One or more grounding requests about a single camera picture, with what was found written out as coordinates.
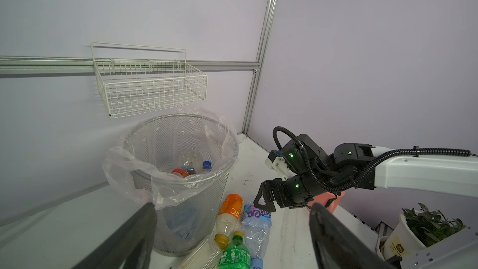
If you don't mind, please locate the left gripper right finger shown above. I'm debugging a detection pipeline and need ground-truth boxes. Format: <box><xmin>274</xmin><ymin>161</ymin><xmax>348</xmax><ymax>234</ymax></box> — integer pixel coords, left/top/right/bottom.
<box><xmin>309</xmin><ymin>204</ymin><xmax>393</xmax><ymax>269</ymax></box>

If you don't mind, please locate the green Sprite bottle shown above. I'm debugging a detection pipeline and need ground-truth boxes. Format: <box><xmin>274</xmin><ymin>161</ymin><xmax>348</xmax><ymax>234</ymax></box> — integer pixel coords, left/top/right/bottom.
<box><xmin>218</xmin><ymin>231</ymin><xmax>251</xmax><ymax>269</ymax></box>

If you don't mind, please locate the clear plastic bin liner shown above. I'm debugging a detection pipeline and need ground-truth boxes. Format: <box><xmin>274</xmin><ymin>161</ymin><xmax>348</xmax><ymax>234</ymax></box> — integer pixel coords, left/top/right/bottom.
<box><xmin>103</xmin><ymin>108</ymin><xmax>239</xmax><ymax>210</ymax></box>

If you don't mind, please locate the large crushed blue label bottle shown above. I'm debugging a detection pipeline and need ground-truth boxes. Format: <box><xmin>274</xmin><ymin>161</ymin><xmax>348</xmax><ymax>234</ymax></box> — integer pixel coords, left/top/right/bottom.
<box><xmin>241</xmin><ymin>204</ymin><xmax>272</xmax><ymax>269</ymax></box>

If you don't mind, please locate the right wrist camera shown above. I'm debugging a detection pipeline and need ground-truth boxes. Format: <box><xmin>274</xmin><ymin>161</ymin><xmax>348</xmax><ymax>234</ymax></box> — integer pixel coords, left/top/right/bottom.
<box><xmin>265</xmin><ymin>150</ymin><xmax>294</xmax><ymax>181</ymax></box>

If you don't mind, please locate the white wire wall basket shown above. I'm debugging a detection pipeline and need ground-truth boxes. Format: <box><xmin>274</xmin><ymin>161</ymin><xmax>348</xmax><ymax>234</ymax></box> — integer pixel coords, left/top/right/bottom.
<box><xmin>90</xmin><ymin>42</ymin><xmax>208</xmax><ymax>118</ymax></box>

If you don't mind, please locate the pink spray bottle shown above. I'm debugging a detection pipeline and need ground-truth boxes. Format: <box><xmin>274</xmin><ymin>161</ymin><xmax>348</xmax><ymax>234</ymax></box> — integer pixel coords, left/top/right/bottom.
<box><xmin>307</xmin><ymin>192</ymin><xmax>345</xmax><ymax>214</ymax></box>

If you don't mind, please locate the round red cap bottle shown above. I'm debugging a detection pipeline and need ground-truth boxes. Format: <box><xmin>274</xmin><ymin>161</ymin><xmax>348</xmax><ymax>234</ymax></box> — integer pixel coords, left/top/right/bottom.
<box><xmin>171</xmin><ymin>149</ymin><xmax>204</xmax><ymax>178</ymax></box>

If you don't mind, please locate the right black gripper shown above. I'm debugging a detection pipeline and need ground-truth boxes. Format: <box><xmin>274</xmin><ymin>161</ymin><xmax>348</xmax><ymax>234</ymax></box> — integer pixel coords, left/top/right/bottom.
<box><xmin>253</xmin><ymin>174</ymin><xmax>317</xmax><ymax>213</ymax></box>

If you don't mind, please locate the blue cap water bottle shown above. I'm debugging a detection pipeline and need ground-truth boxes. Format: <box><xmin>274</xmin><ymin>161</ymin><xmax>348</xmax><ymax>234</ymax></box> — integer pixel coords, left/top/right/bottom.
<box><xmin>202</xmin><ymin>161</ymin><xmax>212</xmax><ymax>174</ymax></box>

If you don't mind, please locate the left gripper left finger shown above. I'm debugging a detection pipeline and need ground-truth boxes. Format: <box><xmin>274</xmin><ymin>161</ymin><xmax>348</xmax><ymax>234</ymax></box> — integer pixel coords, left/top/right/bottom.
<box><xmin>74</xmin><ymin>203</ymin><xmax>157</xmax><ymax>269</ymax></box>

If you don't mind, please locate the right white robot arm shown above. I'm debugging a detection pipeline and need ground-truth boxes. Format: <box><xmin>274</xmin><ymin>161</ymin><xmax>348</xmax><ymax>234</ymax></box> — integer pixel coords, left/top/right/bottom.
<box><xmin>253</xmin><ymin>126</ymin><xmax>478</xmax><ymax>212</ymax></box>

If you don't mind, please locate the grey mesh waste bin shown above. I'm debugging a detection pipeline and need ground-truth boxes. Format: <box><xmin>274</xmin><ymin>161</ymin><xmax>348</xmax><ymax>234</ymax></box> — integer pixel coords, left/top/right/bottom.
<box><xmin>121</xmin><ymin>112</ymin><xmax>239</xmax><ymax>256</ymax></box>

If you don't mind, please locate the potted green plant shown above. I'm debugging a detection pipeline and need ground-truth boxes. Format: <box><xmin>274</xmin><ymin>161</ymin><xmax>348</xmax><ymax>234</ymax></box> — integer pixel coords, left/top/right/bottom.
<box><xmin>378</xmin><ymin>203</ymin><xmax>467</xmax><ymax>260</ymax></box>

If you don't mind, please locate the orange label juice bottle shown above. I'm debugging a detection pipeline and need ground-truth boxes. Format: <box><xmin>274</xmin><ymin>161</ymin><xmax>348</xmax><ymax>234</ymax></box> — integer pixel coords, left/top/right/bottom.
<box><xmin>214</xmin><ymin>194</ymin><xmax>244</xmax><ymax>250</ymax></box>

